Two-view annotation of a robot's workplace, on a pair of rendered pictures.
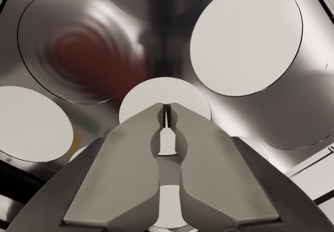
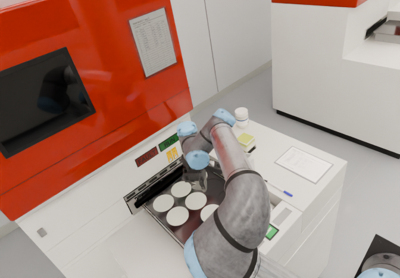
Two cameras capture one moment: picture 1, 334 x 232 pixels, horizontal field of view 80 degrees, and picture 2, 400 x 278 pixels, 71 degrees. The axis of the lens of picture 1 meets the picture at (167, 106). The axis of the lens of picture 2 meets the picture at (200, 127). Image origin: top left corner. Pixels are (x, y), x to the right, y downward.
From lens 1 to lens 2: 1.17 m
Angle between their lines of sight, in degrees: 55
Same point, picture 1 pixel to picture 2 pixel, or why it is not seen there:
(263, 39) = not seen: hidden behind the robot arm
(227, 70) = (206, 211)
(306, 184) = (143, 269)
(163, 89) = (203, 200)
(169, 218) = (158, 202)
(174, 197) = (168, 203)
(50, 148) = not seen: hidden behind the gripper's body
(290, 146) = (182, 230)
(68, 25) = (217, 186)
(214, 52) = (211, 208)
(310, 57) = not seen: hidden behind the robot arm
